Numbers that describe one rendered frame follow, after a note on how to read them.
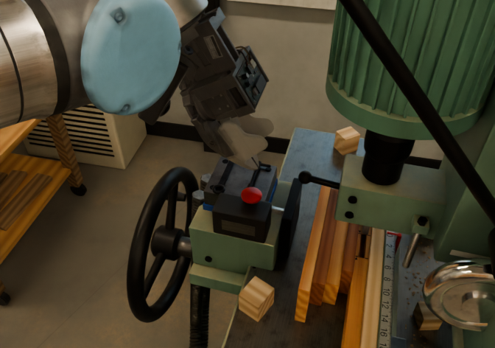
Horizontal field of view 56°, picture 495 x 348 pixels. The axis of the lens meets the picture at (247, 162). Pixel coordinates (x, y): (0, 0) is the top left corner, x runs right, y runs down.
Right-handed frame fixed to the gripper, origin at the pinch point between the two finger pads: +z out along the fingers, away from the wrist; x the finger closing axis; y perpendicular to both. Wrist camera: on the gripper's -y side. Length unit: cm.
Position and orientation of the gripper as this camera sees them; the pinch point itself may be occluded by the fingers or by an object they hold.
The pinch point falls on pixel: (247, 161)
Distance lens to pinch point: 62.7
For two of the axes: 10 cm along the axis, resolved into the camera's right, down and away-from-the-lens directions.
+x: 2.7, -6.4, 7.2
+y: 8.3, -2.2, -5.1
